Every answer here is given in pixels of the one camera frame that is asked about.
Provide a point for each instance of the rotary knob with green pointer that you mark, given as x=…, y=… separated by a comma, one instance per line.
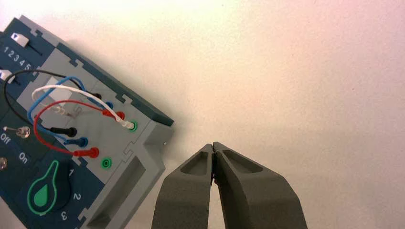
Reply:
x=44, y=192

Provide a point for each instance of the white slider knob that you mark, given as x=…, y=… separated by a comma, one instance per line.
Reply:
x=6, y=75
x=19, y=39

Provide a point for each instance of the blue and grey control box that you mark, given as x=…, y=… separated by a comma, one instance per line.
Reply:
x=110, y=134

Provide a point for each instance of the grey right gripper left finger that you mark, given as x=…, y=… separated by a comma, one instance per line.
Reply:
x=186, y=202

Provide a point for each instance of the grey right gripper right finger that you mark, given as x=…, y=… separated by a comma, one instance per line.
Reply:
x=253, y=202

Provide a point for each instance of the metal toggle switch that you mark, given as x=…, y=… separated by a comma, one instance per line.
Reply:
x=22, y=132
x=2, y=163

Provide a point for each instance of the green banana socket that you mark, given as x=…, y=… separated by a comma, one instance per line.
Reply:
x=135, y=126
x=106, y=163

